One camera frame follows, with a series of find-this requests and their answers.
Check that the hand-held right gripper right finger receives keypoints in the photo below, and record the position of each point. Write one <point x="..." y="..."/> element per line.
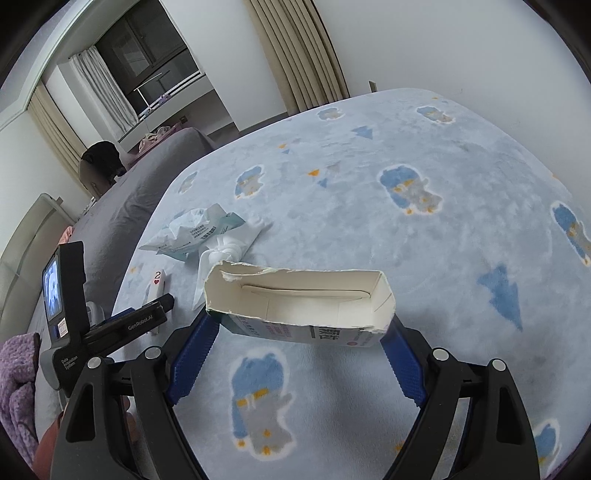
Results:
<point x="404" y="364"/>

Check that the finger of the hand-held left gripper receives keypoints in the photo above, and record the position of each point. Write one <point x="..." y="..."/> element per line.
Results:
<point x="159" y="303"/>

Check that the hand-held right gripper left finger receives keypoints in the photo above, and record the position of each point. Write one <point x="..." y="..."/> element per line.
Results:
<point x="194" y="360"/>

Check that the slim white box red hearts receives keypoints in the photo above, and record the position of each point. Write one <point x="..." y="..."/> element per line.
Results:
<point x="158" y="284"/>

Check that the torn white cardboard box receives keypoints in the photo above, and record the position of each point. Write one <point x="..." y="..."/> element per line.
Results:
<point x="300" y="300"/>

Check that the person's left hand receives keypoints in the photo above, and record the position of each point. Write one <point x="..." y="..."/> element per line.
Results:
<point x="48" y="447"/>

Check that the pink pillow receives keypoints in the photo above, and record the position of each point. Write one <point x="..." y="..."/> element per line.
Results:
<point x="67" y="234"/>

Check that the beige upholstered headboard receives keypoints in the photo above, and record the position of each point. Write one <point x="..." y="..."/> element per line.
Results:
<point x="23" y="240"/>

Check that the white teal plastic wrapper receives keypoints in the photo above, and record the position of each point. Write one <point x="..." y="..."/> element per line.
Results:
<point x="194" y="230"/>

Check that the crumpled white tissue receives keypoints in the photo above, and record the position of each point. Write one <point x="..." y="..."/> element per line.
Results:
<point x="231" y="242"/>

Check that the bed with grey sheet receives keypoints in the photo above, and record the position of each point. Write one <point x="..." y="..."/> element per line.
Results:
<point x="134" y="207"/>

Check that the purple fleece blanket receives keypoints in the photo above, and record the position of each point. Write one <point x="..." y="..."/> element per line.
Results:
<point x="18" y="392"/>

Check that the beige chair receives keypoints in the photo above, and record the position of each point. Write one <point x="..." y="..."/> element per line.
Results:
<point x="92" y="177"/>

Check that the light blue printed blanket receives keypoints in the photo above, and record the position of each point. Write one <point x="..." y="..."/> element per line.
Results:
<point x="461" y="254"/>

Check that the black jacket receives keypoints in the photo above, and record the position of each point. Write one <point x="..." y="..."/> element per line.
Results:
<point x="106" y="159"/>

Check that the pink plastic basin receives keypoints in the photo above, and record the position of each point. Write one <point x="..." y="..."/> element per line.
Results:
<point x="154" y="141"/>

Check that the beige curtain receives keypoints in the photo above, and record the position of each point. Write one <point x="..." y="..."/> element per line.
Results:
<point x="300" y="50"/>
<point x="55" y="120"/>

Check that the white desk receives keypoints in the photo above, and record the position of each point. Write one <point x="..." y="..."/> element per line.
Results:
<point x="203" y="110"/>

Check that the white sheer curtain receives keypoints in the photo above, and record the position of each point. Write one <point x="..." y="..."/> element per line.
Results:
<point x="101" y="87"/>

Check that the white desk lamp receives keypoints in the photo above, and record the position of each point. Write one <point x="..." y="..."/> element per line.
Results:
<point x="154" y="87"/>

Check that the dark window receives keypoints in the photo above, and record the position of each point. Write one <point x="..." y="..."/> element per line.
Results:
<point x="138" y="41"/>

